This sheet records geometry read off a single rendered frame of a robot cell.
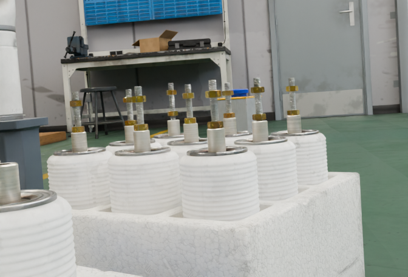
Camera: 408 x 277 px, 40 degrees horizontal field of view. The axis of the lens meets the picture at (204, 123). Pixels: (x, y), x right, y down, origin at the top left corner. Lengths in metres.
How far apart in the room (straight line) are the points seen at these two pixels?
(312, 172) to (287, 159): 0.11
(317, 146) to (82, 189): 0.35
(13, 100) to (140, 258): 0.54
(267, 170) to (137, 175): 0.17
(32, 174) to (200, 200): 0.55
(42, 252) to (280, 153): 0.41
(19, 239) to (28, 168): 0.72
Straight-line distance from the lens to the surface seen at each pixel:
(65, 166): 0.80
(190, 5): 5.96
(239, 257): 0.61
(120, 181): 0.73
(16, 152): 1.10
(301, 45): 5.97
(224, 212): 0.65
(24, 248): 0.41
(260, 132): 0.78
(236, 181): 0.65
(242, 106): 1.09
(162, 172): 0.72
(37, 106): 6.52
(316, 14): 6.01
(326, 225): 0.81
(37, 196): 0.46
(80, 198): 0.80
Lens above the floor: 0.32
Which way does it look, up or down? 3 degrees down
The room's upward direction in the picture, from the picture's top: 4 degrees counter-clockwise
